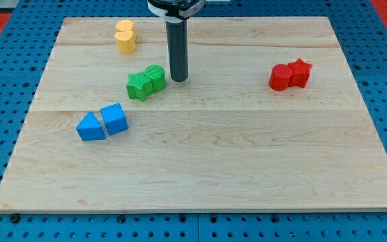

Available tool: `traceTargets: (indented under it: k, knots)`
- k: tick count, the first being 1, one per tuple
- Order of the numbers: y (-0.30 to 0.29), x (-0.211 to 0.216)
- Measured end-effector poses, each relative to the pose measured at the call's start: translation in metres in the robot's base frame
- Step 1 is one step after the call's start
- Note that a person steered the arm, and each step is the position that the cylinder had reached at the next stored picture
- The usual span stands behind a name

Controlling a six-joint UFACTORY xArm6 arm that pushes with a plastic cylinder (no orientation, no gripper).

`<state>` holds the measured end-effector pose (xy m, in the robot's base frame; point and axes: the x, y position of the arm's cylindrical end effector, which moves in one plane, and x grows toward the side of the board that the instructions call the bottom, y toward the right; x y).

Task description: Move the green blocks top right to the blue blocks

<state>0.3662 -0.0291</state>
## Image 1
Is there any red star block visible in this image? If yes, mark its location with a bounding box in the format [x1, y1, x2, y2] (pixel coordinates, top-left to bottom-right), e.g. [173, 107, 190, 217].
[288, 58, 313, 88]

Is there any blue triangle block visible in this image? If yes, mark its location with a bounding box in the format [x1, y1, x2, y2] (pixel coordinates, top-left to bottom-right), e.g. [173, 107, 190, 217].
[76, 112, 106, 141]

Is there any red cylinder block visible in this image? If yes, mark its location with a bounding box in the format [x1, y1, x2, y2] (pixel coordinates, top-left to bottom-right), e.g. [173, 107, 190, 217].
[269, 64, 293, 91]

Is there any blue cube block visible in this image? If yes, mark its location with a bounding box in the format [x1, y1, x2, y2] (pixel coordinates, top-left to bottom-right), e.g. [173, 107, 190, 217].
[100, 103, 129, 135]

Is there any light wooden board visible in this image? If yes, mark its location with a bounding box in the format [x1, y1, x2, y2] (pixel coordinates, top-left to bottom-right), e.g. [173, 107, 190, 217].
[0, 17, 387, 214]

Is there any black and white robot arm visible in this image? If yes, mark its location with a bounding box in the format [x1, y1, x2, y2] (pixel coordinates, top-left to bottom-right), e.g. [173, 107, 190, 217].
[147, 0, 206, 24]

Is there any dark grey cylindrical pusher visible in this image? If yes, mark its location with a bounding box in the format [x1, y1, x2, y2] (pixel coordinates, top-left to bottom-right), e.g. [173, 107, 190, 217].
[166, 20, 189, 82]

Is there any green star block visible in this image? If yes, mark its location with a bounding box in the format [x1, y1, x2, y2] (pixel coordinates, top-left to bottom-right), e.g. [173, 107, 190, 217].
[126, 72, 153, 102]

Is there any yellow heart block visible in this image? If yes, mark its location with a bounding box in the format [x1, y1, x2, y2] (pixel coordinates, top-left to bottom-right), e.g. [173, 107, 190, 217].
[114, 30, 136, 54]

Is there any green cylinder block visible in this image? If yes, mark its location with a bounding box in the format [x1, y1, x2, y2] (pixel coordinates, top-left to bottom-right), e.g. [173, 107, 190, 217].
[144, 65, 166, 92]

